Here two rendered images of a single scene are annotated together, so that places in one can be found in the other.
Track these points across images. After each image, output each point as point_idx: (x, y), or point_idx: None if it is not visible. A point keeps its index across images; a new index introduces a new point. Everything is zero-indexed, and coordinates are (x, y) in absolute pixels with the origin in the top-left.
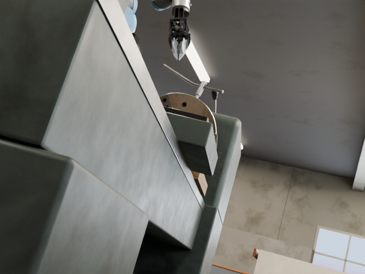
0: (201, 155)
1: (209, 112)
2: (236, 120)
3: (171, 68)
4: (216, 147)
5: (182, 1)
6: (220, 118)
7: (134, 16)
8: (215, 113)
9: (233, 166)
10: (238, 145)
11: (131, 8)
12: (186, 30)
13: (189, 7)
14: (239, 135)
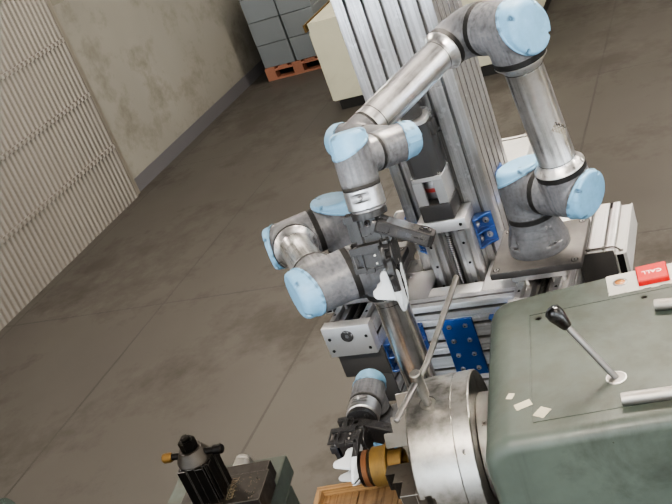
0: None
1: (408, 452)
2: (488, 450)
3: (447, 295)
4: (485, 499)
5: (346, 204)
6: (487, 430)
7: (296, 291)
8: (493, 412)
9: (656, 494)
10: (622, 457)
11: (509, 49)
12: (359, 274)
13: (358, 208)
14: (546, 465)
